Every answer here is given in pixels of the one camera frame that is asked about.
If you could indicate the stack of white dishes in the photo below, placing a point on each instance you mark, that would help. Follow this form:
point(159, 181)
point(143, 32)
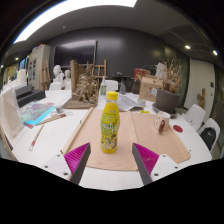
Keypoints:
point(141, 102)

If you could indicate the white bottle with green label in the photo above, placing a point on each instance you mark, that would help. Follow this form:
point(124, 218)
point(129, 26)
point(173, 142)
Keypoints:
point(103, 88)

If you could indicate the white plastic chair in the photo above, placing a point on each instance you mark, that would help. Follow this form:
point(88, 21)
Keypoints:
point(195, 115)
point(213, 123)
point(111, 86)
point(55, 86)

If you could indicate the wooden easel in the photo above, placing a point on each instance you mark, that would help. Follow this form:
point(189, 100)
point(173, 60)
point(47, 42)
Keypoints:
point(100, 70)

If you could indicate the black backpack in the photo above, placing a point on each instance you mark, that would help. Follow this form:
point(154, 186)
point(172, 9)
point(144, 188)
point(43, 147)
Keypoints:
point(208, 137)

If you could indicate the small paint jar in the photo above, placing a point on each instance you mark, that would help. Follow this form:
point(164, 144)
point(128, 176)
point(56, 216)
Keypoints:
point(59, 109)

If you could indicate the beige wooden drawing board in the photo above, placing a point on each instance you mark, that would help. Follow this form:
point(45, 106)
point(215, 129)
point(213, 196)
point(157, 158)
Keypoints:
point(150, 136)

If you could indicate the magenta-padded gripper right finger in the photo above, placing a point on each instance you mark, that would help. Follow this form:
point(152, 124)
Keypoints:
point(148, 160)

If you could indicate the black wall screen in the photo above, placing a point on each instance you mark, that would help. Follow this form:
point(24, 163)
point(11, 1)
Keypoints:
point(75, 53)

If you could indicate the brown cardboard box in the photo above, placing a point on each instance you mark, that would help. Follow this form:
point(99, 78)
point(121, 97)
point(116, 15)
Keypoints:
point(148, 88)

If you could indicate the small yellow packet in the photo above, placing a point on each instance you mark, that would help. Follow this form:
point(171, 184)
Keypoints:
point(144, 112)

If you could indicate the yellow drink bottle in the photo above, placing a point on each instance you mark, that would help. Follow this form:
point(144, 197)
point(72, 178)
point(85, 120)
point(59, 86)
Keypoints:
point(110, 126)

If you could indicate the grey plant saucer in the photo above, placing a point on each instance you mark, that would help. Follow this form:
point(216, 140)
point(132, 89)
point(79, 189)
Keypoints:
point(155, 110)

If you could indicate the long ceiling light panel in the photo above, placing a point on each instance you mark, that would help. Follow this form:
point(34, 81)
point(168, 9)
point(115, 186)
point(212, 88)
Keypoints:
point(73, 11)

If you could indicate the white cabinet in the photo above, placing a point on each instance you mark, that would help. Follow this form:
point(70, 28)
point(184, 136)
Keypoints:
point(38, 66)

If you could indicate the colourful picture book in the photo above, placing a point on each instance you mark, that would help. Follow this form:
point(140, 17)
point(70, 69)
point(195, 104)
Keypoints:
point(35, 112)

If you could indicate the stacked black boxes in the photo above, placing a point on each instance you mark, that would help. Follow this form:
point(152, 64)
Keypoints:
point(28, 95)

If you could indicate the wooden figurine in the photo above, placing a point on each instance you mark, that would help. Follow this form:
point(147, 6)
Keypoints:
point(201, 98)

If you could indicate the thin wooden stick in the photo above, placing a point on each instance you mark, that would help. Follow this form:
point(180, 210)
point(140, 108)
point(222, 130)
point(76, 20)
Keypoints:
point(36, 137)

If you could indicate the flat round red coaster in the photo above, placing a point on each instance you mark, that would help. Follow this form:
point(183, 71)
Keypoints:
point(178, 128)

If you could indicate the wooden paintbrush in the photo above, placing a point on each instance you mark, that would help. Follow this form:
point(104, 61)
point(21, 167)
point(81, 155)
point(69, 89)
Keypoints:
point(53, 118)

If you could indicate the printed paper sheets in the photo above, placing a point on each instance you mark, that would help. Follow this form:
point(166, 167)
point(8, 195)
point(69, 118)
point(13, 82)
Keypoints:
point(126, 102)

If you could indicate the white plaster bust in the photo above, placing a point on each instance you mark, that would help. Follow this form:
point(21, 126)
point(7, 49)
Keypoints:
point(57, 73)
point(67, 76)

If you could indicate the white canvas panel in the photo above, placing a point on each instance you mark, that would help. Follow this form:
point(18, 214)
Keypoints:
point(10, 113)

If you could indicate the round ceiling spotlight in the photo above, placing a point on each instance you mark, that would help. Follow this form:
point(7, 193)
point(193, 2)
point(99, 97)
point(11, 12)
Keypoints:
point(215, 52)
point(187, 47)

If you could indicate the red box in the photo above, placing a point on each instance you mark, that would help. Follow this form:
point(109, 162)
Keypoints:
point(140, 74)

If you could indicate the dried plant in grey pot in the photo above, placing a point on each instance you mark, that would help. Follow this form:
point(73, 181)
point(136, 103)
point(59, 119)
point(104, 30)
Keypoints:
point(166, 98)

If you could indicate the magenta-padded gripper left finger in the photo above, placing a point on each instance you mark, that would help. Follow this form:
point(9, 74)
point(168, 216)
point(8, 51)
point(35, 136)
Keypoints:
point(75, 160)

